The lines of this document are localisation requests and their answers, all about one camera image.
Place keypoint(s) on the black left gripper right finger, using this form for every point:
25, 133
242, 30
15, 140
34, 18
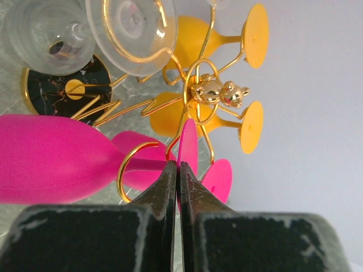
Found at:
217, 238

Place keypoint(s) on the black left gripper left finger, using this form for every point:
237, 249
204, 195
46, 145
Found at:
138, 236

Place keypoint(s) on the pink wine glass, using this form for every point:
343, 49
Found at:
218, 178
51, 159

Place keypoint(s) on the yellow wine glass front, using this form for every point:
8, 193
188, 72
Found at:
166, 121

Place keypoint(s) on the yellow wine glass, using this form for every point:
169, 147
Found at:
254, 39
166, 121

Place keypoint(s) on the clear wine glass near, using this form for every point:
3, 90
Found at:
138, 37

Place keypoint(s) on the clear wine glass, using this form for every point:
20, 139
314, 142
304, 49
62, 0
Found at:
138, 37
50, 37

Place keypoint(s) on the yellow wine glass rear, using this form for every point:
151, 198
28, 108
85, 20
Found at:
254, 39

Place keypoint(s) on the clear wine glass far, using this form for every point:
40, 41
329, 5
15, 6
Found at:
50, 37

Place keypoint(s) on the gold wire wine glass rack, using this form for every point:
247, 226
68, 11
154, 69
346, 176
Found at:
206, 90

